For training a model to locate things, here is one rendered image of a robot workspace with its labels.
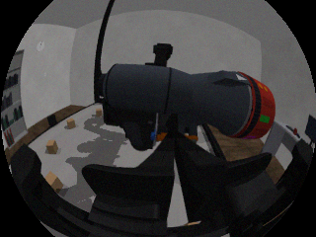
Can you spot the black hose nozzle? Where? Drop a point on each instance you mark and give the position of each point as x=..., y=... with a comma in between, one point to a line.
x=238, y=105

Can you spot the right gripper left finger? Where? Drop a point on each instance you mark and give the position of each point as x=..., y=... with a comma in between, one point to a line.
x=152, y=180

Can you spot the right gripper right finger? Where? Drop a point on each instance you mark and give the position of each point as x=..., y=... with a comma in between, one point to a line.
x=203, y=175

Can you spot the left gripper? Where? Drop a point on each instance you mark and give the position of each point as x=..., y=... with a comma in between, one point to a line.
x=171, y=121

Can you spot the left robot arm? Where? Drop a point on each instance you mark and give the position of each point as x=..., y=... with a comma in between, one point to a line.
x=160, y=53

